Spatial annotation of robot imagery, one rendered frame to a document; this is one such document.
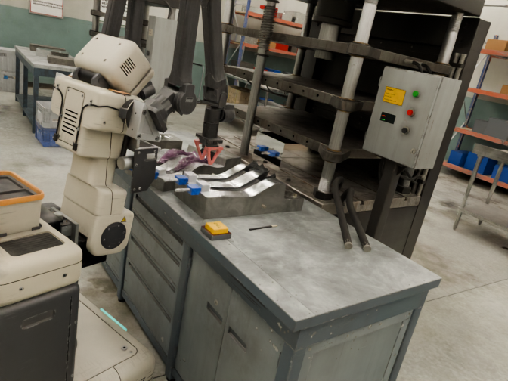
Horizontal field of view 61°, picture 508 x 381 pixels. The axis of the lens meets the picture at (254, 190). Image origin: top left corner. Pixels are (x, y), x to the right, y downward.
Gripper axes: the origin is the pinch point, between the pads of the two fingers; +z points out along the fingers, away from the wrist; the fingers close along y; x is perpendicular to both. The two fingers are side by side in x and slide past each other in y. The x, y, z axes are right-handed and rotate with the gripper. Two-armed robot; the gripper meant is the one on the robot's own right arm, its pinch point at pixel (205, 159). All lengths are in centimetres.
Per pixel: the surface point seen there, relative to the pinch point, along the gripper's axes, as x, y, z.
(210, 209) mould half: 0.0, -7.9, 17.1
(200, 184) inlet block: 1.5, -0.9, 9.4
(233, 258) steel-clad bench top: 7.4, -37.3, 21.1
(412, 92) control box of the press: -86, -20, -36
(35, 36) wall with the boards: -69, 728, 10
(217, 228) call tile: 5.7, -22.9, 17.3
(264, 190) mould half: -24.2, -7.9, 11.0
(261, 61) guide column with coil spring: -76, 79, -34
